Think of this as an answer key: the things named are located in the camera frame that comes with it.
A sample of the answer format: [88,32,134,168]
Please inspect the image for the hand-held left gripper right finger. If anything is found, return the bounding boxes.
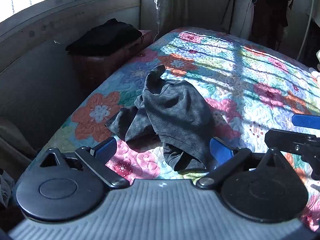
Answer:
[196,138,290,189]

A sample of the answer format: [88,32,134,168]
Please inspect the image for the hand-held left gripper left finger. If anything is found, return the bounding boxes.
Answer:
[40,137,130,189]

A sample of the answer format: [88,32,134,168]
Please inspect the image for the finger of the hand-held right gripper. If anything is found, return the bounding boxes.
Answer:
[292,114,320,127]
[264,128,320,155]

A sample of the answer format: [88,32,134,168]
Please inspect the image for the dark grey shirt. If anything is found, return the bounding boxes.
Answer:
[105,64,216,172]

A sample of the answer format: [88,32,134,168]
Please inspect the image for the black folded clothes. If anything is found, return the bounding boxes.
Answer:
[65,18,143,55]

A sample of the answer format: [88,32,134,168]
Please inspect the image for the brown wooden chest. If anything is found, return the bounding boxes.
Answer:
[72,29,153,90]

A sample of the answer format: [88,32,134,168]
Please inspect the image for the floral quilted bedspread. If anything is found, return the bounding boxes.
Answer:
[37,26,320,233]

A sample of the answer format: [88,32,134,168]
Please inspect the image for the white pole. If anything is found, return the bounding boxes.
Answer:
[297,0,317,61]

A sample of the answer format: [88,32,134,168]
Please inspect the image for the grey crumpled cloth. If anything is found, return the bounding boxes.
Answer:
[0,169,15,209]

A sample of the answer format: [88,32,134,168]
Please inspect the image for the white hanging bag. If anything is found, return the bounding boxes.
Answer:
[221,0,255,40]

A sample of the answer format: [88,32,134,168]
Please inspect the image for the white lace curtain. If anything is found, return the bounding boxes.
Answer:
[152,0,191,42]

